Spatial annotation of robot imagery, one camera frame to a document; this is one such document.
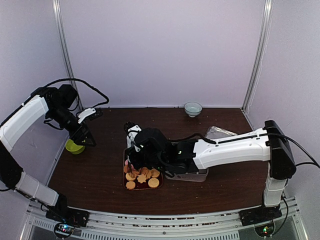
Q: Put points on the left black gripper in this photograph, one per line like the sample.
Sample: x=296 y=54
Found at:
x=77 y=138

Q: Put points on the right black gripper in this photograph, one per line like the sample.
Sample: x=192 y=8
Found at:
x=136 y=163

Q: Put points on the leaf shaped tan cookie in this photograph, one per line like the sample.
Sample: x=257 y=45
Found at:
x=141 y=178

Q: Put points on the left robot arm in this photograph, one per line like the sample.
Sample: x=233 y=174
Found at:
x=27 y=149

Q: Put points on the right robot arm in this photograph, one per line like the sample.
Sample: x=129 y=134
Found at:
x=195 y=152

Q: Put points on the green plastic bowl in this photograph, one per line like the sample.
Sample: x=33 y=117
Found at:
x=73 y=148

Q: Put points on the dark red cookie tray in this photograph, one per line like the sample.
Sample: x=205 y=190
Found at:
x=144 y=170

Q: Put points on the large round tan cookie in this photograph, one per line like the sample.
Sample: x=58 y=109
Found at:
x=153 y=182

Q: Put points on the bottom left round cookie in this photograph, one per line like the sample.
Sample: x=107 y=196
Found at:
x=130 y=185

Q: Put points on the white divided cookie tin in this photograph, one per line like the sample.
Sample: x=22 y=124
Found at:
x=199 y=176

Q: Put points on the pale blue ceramic bowl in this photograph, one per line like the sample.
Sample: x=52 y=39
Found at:
x=192 y=109

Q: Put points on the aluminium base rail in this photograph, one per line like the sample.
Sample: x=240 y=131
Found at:
x=223 y=225

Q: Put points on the right aluminium frame post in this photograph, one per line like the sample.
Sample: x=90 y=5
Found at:
x=261 y=47

